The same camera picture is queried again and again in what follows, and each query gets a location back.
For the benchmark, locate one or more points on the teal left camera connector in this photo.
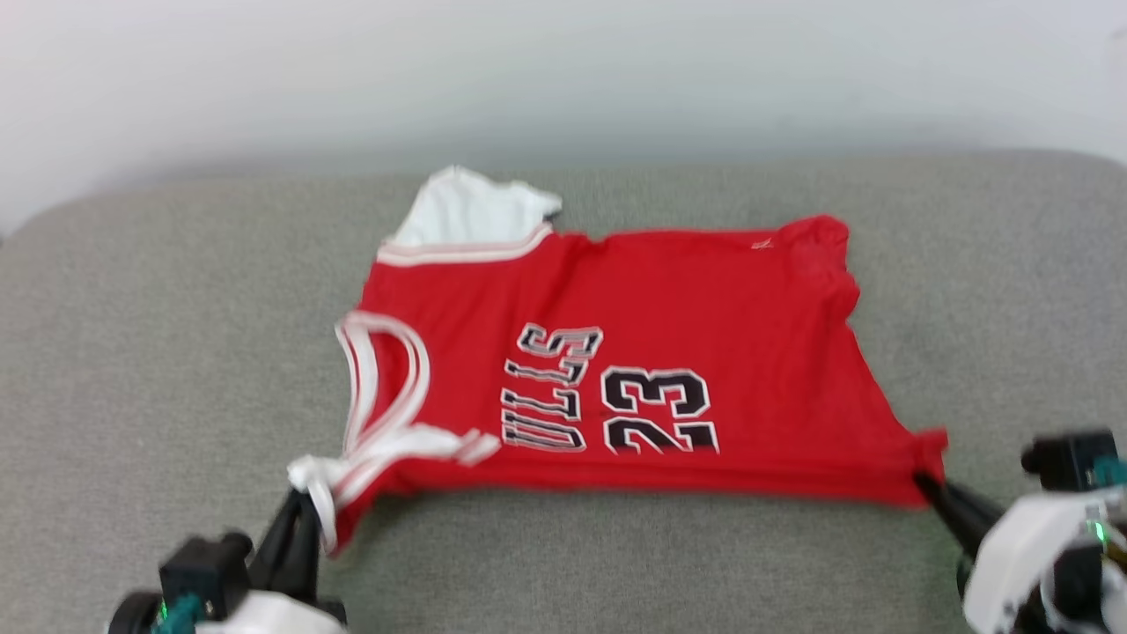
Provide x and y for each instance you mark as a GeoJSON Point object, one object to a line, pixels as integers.
{"type": "Point", "coordinates": [183, 614]}

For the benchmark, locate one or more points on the red basketball jersey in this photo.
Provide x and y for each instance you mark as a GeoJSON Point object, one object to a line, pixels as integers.
{"type": "Point", "coordinates": [704, 308]}

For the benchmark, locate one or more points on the grey fabric sofa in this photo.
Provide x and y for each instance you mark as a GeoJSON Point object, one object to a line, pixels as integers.
{"type": "Point", "coordinates": [132, 352]}

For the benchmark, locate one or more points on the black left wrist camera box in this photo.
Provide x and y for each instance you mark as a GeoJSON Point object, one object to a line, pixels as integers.
{"type": "Point", "coordinates": [204, 568]}

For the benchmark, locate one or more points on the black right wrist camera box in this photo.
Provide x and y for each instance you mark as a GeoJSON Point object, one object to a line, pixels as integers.
{"type": "Point", "coordinates": [1065, 462]}

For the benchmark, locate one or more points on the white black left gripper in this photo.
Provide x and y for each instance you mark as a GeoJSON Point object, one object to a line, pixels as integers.
{"type": "Point", "coordinates": [264, 616]}

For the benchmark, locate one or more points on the teal camera connector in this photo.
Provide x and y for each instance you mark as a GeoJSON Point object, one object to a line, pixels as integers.
{"type": "Point", "coordinates": [183, 614]}
{"type": "Point", "coordinates": [1109, 473]}

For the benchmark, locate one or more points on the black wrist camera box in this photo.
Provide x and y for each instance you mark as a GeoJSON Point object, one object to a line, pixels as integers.
{"type": "Point", "coordinates": [1065, 462]}
{"type": "Point", "coordinates": [204, 568]}

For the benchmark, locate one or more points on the teal right camera connector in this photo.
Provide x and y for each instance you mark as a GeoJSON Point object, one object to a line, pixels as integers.
{"type": "Point", "coordinates": [1109, 473]}

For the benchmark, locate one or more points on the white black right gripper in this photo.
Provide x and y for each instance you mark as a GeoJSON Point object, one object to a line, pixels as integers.
{"type": "Point", "coordinates": [1021, 555]}

